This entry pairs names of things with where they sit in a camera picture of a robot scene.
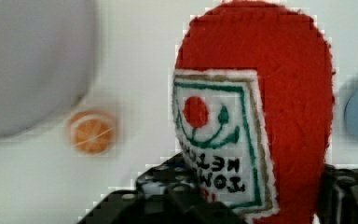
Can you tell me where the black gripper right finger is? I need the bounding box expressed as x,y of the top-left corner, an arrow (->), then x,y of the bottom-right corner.
317,164 -> 358,224

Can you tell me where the orange slice toy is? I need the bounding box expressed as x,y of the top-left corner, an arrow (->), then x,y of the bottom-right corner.
67,110 -> 117,155

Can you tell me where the red plush ketchup bottle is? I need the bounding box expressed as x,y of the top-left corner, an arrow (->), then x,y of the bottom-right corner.
172,0 -> 334,224

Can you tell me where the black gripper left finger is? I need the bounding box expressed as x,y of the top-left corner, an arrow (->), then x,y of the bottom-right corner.
77,153 -> 248,224

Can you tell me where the lavender round plate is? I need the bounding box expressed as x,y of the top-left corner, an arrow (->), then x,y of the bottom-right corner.
0,0 -> 96,138

